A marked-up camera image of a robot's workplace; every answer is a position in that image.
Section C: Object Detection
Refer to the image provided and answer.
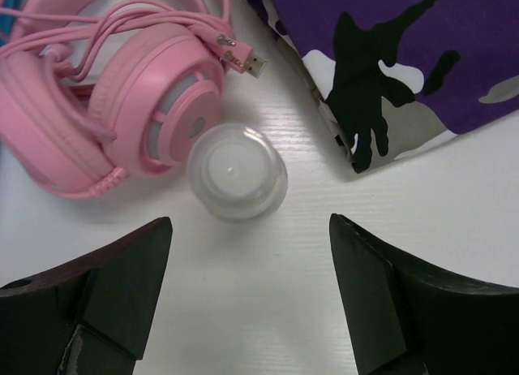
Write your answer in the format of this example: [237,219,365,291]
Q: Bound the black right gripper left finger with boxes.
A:
[1,218,173,374]

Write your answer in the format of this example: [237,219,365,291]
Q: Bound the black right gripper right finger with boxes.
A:
[329,213,518,374]

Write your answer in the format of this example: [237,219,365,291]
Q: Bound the translucent white plastic bottle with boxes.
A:
[187,123,288,222]

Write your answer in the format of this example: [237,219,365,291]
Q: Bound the pink headphones with cable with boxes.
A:
[1,0,264,199]

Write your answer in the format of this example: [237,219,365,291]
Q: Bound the purple camouflage clothing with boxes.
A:
[246,0,518,173]

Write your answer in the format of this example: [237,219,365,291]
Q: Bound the blue kids suitcase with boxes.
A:
[1,0,21,45]

